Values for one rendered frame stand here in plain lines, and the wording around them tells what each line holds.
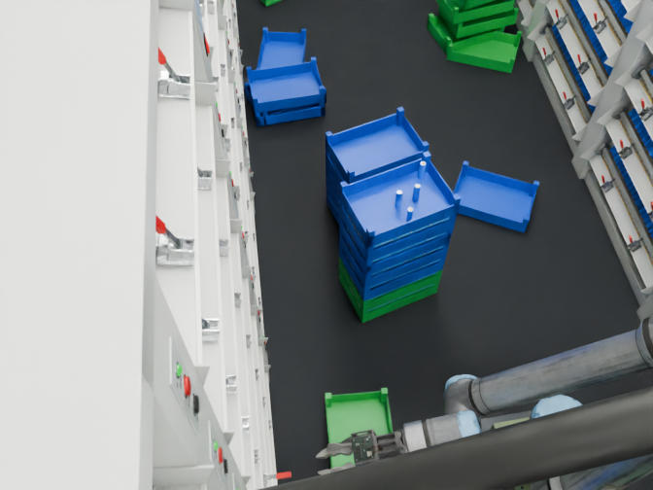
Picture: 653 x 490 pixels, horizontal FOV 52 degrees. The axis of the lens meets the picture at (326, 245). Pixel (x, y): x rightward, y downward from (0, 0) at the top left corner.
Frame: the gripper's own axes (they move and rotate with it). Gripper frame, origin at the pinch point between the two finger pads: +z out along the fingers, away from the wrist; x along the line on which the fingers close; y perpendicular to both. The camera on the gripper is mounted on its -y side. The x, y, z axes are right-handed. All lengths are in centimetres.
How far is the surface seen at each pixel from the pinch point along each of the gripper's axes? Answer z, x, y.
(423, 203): -38, -75, -15
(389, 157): -31, -108, -29
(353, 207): -17, -77, -10
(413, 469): -31, 37, 125
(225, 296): 1, -16, 56
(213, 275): -4, -9, 75
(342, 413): 3, -30, -54
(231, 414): 1, 5, 56
